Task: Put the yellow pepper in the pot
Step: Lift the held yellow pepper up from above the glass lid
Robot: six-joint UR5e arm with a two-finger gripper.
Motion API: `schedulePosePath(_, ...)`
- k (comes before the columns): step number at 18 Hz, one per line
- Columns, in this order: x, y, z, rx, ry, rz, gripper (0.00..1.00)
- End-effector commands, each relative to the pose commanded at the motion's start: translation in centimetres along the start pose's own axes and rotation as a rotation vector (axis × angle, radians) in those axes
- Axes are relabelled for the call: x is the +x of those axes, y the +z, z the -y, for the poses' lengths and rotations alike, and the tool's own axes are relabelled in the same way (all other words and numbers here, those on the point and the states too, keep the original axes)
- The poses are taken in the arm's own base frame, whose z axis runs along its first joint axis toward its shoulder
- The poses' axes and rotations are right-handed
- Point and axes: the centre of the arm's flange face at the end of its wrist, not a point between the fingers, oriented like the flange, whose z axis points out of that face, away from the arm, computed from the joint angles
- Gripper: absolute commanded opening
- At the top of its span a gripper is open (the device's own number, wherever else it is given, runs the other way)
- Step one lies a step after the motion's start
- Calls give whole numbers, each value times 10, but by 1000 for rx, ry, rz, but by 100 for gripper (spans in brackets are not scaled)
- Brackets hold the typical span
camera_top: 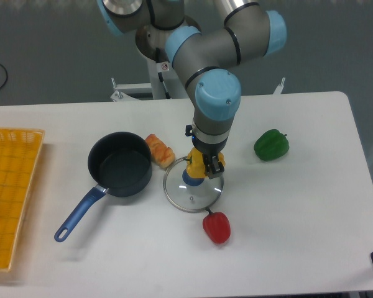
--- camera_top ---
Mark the red bell pepper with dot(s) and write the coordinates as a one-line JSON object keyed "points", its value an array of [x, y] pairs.
{"points": [[217, 227]]}

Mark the dark pot with blue handle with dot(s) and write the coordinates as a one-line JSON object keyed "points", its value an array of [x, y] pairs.
{"points": [[120, 164]]}

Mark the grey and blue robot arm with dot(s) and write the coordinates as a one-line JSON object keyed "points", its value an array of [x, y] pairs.
{"points": [[202, 62]]}

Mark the glass lid with blue knob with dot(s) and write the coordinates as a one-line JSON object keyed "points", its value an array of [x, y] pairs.
{"points": [[189, 194]]}

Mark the yellow woven basket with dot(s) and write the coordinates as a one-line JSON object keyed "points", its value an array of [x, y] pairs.
{"points": [[19, 155]]}

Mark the white table clamp bracket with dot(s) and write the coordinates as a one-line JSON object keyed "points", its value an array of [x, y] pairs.
{"points": [[278, 90]]}

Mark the green bell pepper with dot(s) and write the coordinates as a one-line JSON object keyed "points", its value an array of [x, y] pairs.
{"points": [[271, 145]]}

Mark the yellow bell pepper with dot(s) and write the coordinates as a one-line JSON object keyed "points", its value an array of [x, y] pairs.
{"points": [[195, 166]]}

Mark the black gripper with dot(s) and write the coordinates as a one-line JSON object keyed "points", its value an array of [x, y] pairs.
{"points": [[208, 145]]}

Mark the toy bread loaf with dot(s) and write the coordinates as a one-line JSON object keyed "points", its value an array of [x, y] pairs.
{"points": [[161, 154]]}

